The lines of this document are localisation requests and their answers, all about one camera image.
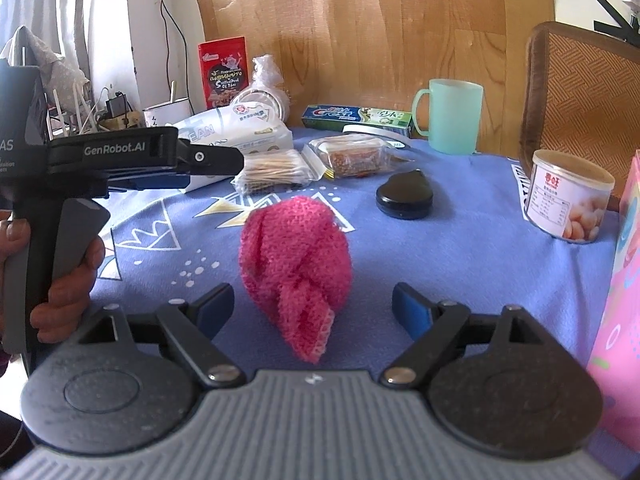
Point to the black charger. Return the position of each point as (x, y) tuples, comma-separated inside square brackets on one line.
[(118, 105)]

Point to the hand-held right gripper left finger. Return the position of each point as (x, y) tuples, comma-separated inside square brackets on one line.
[(215, 306)]

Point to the red snack packet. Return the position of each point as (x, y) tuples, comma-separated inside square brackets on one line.
[(222, 72)]

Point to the white curtain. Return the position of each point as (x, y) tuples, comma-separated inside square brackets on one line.
[(65, 5)]

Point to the toothpick bundle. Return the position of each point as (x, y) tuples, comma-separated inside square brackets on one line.
[(275, 170)]

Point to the person's left hand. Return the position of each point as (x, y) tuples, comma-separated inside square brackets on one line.
[(70, 300)]

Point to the blue printed tablecloth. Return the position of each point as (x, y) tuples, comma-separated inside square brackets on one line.
[(450, 270)]

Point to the food can with white lid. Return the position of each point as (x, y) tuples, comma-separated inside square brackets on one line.
[(565, 200)]

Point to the pink tin box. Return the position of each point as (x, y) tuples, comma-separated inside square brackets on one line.
[(620, 335)]

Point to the mint green plastic cup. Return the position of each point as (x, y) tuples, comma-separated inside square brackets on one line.
[(452, 120)]

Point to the brown woven chair back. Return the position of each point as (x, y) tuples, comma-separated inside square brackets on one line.
[(585, 100)]

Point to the green and blue toothpaste box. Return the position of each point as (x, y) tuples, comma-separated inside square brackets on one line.
[(350, 119)]

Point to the white mug with black writing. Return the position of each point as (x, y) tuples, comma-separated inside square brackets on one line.
[(165, 115)]

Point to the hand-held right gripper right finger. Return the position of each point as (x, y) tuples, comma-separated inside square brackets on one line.
[(412, 311)]

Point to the pink mesh scrubber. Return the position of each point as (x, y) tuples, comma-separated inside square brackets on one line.
[(295, 255)]

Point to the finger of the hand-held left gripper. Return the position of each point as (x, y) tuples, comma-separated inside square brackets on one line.
[(215, 160)]

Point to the white tissue pack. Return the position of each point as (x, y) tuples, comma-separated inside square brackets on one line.
[(235, 125)]

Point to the plastic bag with round lid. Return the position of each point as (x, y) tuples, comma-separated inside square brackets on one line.
[(262, 92)]

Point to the wood-pattern vinyl sheet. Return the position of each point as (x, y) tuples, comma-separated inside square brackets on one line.
[(375, 25)]

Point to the brown snack cake packet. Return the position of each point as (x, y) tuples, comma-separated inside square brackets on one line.
[(350, 158)]

